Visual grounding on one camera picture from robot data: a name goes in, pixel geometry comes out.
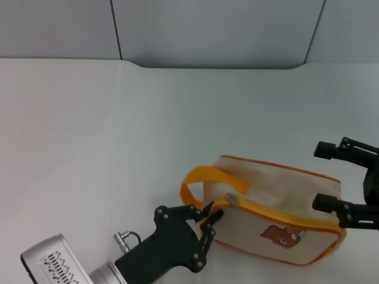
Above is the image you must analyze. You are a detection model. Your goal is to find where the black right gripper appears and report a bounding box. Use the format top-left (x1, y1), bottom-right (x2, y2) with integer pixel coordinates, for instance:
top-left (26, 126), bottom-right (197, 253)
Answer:
top-left (312, 136), bottom-right (379, 232)

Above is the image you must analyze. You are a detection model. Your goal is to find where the beige food bag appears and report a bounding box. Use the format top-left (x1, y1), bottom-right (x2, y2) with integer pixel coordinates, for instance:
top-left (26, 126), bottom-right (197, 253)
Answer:
top-left (180, 154), bottom-right (348, 267)

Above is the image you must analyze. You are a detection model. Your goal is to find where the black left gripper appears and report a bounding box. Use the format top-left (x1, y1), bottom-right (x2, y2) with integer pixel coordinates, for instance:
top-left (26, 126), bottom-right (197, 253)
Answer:
top-left (114, 201), bottom-right (224, 273)

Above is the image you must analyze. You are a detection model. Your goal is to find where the left gripper cable with connector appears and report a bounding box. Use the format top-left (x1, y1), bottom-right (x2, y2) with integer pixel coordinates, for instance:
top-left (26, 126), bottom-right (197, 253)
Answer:
top-left (112, 230), bottom-right (142, 256)

